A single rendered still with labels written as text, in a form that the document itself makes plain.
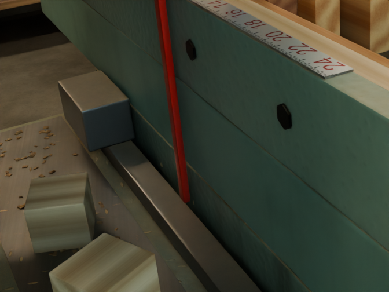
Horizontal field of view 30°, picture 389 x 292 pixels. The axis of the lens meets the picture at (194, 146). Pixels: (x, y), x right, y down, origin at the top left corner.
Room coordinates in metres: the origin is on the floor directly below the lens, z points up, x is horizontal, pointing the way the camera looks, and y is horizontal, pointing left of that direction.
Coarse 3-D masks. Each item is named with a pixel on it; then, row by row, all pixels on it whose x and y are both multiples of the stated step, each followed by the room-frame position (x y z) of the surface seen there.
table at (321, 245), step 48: (48, 0) 0.72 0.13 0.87; (96, 48) 0.57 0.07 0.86; (144, 96) 0.47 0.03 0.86; (192, 96) 0.38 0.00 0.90; (192, 144) 0.39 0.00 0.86; (240, 144) 0.33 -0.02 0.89; (240, 192) 0.33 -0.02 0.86; (288, 192) 0.28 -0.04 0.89; (288, 240) 0.28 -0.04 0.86; (336, 240) 0.25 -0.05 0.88; (336, 288) 0.25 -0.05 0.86; (384, 288) 0.22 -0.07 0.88
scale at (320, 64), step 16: (192, 0) 0.37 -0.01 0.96; (208, 0) 0.37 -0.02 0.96; (224, 16) 0.34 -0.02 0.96; (240, 16) 0.34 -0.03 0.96; (256, 32) 0.31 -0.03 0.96; (272, 32) 0.31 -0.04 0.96; (272, 48) 0.29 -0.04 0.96; (288, 48) 0.29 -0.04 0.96; (304, 48) 0.28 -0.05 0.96; (304, 64) 0.27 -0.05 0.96; (320, 64) 0.27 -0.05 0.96; (336, 64) 0.26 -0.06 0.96
